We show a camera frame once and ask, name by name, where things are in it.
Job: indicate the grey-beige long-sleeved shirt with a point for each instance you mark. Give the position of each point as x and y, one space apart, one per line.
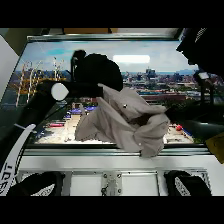
123 120

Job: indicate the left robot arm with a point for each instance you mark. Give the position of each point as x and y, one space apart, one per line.
36 106

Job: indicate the white clothes hanger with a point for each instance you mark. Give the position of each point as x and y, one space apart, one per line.
22 80
33 75

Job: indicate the yellow sheet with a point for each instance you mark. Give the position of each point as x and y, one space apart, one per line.
217 145

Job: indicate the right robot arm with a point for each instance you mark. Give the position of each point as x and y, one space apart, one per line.
200 126

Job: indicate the white panel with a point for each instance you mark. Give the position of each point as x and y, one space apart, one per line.
6 63

